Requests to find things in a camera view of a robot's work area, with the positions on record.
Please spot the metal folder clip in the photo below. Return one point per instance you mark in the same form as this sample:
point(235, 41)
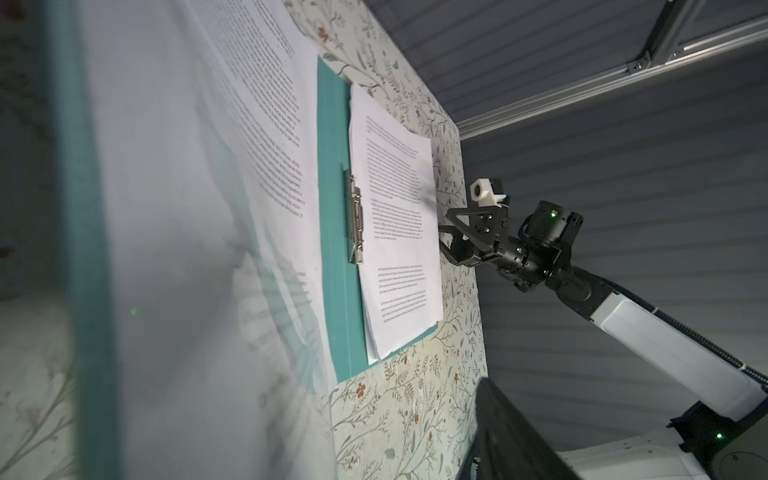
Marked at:
point(355, 219)

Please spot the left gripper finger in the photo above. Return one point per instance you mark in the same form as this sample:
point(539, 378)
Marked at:
point(506, 446)

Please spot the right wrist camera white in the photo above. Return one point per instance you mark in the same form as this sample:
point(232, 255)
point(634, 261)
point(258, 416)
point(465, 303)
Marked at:
point(488, 192)

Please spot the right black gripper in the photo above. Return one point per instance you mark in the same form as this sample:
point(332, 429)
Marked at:
point(540, 253)

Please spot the teal paper folder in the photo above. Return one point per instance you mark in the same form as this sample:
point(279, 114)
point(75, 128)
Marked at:
point(88, 273)

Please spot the floral table mat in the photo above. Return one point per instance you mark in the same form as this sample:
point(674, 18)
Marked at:
point(410, 417)

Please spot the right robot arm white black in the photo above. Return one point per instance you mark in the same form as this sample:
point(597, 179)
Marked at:
point(722, 436)

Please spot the printed paper sheet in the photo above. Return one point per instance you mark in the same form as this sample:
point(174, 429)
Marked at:
point(400, 272)
point(205, 118)

